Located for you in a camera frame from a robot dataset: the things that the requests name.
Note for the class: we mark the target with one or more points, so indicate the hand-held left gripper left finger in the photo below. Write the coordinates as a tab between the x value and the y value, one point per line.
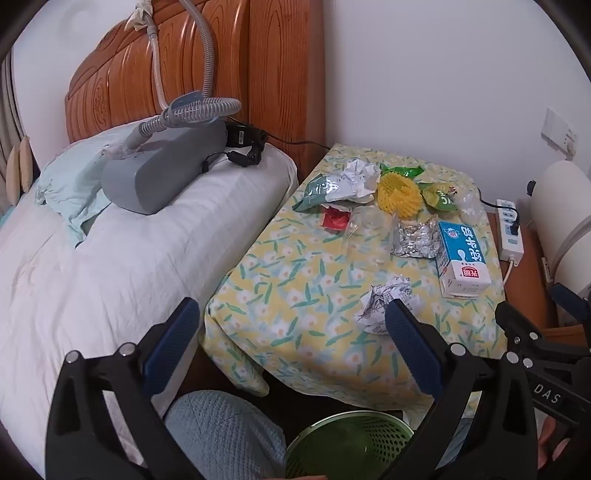
178	332

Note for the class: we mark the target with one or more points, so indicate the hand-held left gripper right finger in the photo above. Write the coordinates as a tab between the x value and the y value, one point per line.
415	350

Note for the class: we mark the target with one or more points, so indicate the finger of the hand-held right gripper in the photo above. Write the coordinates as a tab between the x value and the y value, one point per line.
572	300
512	323

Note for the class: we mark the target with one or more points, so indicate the small paper ball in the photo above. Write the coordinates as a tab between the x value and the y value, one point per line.
383	297

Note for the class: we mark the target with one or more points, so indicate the green mesh trash bin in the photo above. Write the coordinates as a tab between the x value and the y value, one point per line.
351	447

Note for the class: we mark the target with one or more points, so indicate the yellow green snack packet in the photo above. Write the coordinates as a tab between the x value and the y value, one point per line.
441	196

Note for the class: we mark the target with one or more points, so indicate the green plastic wrapper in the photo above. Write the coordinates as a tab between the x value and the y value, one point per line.
408	171

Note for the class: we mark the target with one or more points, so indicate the person's right hand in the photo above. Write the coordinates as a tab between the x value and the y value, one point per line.
551	443

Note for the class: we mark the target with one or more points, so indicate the wooden nightstand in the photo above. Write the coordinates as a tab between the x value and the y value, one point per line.
526	290

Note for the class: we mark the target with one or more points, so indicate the white cylindrical appliance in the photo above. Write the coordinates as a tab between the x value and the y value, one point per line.
563	221

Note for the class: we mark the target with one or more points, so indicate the blue white milk carton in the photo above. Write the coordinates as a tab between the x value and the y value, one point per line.
461	258

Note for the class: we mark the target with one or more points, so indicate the white power strip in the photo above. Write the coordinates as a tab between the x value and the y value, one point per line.
508	235

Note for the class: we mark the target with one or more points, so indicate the white pillow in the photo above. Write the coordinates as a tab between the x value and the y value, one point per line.
92	300
221	203

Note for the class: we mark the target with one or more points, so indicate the person's right leg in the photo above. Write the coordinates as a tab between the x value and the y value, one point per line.
455	438

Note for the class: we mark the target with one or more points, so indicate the person's leg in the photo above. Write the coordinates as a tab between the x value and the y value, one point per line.
221	438
455	438

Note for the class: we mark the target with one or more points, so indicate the black power plug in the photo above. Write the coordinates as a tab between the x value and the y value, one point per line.
512	216

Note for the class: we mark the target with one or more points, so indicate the person's left leg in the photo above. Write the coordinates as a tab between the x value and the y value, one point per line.
221	438

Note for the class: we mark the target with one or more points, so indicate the silver foil wrapper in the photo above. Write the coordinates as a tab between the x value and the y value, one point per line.
415	235

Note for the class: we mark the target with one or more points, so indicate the yellow floral tablecloth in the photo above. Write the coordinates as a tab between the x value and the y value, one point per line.
300	300

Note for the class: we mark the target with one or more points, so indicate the clear plastic cup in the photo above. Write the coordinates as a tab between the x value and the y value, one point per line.
364	235

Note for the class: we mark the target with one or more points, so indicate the clear plastic bag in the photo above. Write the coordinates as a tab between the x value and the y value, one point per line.
468	203

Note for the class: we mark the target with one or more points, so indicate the red wrapper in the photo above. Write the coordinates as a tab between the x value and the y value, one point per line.
334	219

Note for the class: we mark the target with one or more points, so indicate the yellow foam fruit net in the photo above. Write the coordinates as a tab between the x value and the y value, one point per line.
399	194

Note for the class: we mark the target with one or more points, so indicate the grey breathing machine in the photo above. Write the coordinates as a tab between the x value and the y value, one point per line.
161	170

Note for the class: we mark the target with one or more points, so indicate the large crumpled white paper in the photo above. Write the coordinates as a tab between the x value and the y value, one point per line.
362	177

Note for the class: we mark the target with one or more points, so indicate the light green cloth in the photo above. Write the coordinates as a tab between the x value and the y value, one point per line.
69	184

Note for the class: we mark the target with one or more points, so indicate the green white snack bag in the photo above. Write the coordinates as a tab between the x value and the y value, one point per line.
318	189

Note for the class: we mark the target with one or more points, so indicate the black power adapter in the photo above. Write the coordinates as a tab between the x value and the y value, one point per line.
240	134

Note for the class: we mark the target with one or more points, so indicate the beige padded object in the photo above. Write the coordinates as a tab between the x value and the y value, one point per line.
21	161

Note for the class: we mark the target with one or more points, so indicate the beige curtain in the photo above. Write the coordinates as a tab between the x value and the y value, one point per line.
7	138

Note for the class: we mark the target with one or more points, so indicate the wooden headboard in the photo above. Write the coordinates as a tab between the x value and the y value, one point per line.
184	69

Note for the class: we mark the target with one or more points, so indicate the white cloth strip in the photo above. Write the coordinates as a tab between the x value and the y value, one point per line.
141	14

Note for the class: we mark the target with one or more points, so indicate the white wall socket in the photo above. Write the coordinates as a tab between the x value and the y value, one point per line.
561	134

